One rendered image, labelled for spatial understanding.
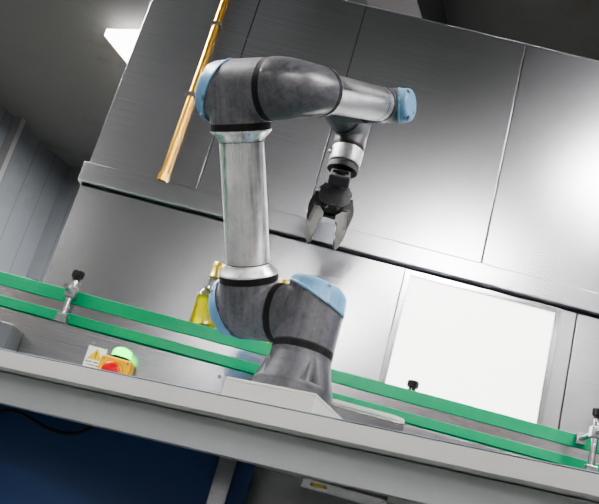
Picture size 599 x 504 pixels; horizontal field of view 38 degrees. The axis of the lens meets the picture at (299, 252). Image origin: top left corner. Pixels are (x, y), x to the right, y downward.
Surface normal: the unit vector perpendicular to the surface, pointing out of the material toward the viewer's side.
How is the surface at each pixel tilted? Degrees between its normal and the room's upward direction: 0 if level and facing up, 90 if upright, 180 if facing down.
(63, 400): 90
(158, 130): 90
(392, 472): 90
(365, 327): 90
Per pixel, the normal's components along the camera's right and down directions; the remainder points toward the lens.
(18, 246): 0.92, 0.12
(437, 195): 0.03, -0.33
